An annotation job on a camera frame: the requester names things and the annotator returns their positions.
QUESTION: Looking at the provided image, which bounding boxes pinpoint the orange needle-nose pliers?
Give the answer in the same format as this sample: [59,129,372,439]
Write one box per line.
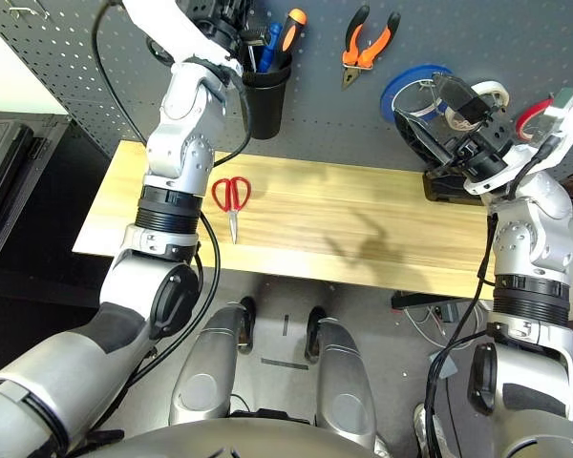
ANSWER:
[340,4,402,92]

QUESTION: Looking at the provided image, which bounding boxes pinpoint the silver robot leg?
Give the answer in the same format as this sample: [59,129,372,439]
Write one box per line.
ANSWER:
[169,296,257,426]
[305,306,378,445]

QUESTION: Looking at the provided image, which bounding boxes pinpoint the red-handled scissors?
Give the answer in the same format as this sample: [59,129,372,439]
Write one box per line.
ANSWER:
[211,176,252,245]

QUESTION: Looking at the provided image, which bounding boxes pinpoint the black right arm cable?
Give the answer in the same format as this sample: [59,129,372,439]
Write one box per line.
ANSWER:
[422,135,555,458]

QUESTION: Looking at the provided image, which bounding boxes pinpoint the orange and black screwdriver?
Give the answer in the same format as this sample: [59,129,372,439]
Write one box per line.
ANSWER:
[271,8,309,73]

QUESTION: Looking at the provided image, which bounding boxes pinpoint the blue-handled screwdriver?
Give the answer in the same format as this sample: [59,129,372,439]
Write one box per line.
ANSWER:
[257,22,284,73]

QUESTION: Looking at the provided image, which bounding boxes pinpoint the grey floor box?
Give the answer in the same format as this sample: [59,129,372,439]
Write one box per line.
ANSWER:
[428,350,459,381]

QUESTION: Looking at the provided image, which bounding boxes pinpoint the silver robot right leg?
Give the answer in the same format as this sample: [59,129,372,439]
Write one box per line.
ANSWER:
[305,306,378,445]

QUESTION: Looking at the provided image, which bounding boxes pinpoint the black plastic cup holder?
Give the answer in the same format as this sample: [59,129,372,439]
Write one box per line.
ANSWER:
[241,52,293,140]

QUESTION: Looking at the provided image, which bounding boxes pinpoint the silver robot left leg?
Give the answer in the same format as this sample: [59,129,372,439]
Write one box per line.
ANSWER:
[169,296,257,426]

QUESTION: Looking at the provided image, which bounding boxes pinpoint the white tape roll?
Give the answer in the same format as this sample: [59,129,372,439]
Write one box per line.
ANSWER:
[446,80,511,133]

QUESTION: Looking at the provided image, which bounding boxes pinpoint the red tape roll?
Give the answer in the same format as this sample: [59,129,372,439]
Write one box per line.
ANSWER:
[514,94,555,142]

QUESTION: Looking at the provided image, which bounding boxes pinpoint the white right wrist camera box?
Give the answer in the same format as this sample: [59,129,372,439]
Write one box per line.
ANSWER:
[537,85,573,171]

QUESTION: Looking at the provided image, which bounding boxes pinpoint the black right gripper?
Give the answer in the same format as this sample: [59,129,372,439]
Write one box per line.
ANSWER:
[393,73,516,181]

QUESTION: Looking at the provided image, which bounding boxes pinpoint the grey metal pegboard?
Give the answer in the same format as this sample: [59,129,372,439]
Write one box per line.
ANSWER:
[0,0,573,182]

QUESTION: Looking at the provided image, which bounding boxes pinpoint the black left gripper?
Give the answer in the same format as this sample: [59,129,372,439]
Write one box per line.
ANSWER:
[189,0,272,49]

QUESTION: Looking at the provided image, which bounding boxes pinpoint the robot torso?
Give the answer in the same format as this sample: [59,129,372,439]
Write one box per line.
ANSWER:
[75,417,378,458]

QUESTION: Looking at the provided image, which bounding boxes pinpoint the black plastic tool case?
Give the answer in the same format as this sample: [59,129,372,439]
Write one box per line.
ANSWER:
[422,164,488,206]

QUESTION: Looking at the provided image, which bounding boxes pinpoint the blue tape roll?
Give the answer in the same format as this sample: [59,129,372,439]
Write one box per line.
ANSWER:
[380,64,455,126]

